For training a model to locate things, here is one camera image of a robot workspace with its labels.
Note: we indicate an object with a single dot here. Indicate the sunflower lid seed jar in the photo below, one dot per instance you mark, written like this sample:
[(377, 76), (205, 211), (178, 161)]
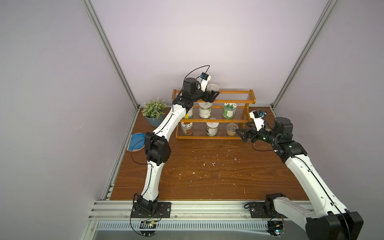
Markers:
[(189, 114)]

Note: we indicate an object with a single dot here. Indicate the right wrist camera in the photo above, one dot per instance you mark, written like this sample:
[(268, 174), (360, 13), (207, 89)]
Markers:
[(258, 117)]

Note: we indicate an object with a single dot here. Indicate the orange wooden three-tier shelf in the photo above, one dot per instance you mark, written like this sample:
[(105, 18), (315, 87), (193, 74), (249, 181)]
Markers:
[(243, 99)]

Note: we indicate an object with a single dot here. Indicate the green tree lid seed jar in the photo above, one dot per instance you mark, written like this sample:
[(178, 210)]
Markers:
[(229, 110)]

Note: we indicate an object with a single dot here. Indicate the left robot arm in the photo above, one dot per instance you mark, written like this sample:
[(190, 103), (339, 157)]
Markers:
[(157, 148)]

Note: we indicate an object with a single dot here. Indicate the left controller board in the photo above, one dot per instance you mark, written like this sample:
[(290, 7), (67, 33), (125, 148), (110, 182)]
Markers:
[(148, 228)]

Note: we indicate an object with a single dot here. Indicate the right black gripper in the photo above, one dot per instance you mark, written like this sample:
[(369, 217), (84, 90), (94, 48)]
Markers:
[(251, 133)]

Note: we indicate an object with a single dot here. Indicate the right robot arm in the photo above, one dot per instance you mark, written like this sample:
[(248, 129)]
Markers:
[(330, 219)]

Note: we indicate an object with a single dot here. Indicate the white label jar bottom shelf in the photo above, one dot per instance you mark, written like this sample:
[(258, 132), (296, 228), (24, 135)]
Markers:
[(212, 128)]

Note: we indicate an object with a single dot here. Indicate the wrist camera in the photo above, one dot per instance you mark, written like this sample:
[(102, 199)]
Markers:
[(258, 117), (205, 78)]

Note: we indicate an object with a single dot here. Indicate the white lid seed jar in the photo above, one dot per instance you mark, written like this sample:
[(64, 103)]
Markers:
[(205, 110)]

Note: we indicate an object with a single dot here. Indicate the blue dustpan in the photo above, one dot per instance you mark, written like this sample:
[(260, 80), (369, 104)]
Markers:
[(136, 142)]

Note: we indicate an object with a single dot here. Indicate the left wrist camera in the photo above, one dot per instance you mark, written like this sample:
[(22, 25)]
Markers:
[(205, 78)]

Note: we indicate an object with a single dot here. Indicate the right controller board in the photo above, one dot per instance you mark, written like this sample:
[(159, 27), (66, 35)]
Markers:
[(275, 228)]

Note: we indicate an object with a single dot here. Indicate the controller board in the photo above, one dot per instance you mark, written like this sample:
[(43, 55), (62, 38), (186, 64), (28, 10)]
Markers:
[(275, 228), (148, 228)]

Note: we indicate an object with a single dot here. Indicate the small yellow clear-lid cup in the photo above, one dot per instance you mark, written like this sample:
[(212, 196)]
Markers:
[(231, 129)]

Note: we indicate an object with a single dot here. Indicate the potted green plant blue pot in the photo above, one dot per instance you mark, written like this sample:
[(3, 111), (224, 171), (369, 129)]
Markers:
[(154, 111)]

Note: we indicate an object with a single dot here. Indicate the tomato lid seed jar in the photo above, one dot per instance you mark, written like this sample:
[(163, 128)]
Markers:
[(187, 128)]

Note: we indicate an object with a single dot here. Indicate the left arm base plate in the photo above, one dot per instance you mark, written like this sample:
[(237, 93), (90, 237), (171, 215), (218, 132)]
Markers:
[(155, 210)]

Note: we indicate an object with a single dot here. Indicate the small clear cup dark contents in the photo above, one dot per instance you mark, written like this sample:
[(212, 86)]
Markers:
[(212, 88)]

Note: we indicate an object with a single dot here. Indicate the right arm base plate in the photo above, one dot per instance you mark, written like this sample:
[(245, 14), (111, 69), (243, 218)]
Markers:
[(263, 210)]

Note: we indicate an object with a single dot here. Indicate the aluminium front rail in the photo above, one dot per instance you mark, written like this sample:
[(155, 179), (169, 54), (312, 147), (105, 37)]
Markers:
[(186, 216)]

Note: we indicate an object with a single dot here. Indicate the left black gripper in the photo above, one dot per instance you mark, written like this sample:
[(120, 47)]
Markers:
[(210, 99)]

